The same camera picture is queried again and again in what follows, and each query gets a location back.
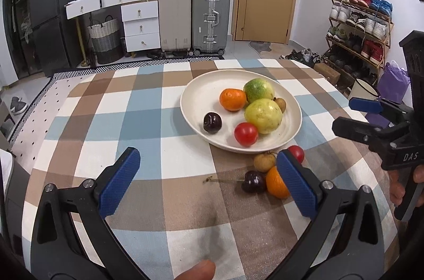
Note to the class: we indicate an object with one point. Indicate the dark plum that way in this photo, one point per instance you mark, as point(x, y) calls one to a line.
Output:
point(212, 122)

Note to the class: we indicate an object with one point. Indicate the white dotted mat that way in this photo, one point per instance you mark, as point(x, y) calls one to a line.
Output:
point(49, 101)

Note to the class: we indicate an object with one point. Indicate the grey slipper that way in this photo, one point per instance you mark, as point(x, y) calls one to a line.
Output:
point(15, 100)
point(19, 107)

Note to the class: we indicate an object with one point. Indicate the checked tablecloth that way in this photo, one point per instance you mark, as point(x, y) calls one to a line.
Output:
point(149, 121)

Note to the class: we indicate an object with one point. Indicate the orange mandarin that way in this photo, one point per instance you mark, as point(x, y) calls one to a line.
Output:
point(275, 184)
point(233, 99)

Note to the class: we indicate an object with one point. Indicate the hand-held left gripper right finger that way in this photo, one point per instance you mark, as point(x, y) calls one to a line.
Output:
point(296, 184)

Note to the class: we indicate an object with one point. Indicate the beige suitcase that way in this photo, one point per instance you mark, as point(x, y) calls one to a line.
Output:
point(174, 18)

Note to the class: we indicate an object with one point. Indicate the dark glass cabinet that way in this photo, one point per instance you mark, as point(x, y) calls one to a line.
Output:
point(16, 35)

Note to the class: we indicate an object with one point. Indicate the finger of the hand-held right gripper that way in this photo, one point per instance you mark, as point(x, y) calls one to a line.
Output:
point(354, 131)
point(364, 105)

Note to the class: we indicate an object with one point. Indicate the cream round plate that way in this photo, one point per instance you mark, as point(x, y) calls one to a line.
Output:
point(205, 101)

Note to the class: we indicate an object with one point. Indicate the silver suitcase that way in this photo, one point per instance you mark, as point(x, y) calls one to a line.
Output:
point(210, 18)

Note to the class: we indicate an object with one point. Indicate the purple plastic bag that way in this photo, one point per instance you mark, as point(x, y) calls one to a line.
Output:
point(392, 84)

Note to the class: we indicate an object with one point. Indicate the person's right hand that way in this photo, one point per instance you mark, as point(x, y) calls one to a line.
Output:
point(396, 187)

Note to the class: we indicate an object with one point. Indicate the woven laundry basket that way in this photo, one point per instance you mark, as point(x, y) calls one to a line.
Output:
point(105, 41)

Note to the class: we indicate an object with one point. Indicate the black refrigerator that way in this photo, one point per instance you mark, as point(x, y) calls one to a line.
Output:
point(49, 2)

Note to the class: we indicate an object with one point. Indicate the red cherry tomato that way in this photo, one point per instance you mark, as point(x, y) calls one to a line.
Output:
point(246, 134)
point(297, 153)

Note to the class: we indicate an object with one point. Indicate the grey door mat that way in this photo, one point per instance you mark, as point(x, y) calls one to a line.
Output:
point(260, 46)

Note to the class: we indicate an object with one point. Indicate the white bucket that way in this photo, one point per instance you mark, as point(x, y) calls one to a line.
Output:
point(361, 91)

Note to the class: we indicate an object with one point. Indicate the white desk with drawers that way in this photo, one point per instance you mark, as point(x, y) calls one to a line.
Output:
point(139, 25)

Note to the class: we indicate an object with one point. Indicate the small brown cardboard box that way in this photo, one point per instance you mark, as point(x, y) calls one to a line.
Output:
point(326, 73)

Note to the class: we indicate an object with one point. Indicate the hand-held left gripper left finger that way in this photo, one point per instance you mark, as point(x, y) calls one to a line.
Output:
point(121, 180)

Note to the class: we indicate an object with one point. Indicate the group of assorted shoes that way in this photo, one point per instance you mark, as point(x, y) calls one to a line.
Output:
point(351, 21)

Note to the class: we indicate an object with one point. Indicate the brown longan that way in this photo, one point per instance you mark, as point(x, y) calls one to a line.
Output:
point(264, 161)
point(281, 104)

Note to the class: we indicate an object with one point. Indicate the dark red cherry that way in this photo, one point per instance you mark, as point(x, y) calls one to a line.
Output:
point(253, 183)

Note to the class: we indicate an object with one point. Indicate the wooden shoe rack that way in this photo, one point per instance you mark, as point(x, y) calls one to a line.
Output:
point(390, 31)

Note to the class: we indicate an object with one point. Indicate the person's left hand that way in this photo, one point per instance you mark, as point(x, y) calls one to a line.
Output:
point(198, 270)

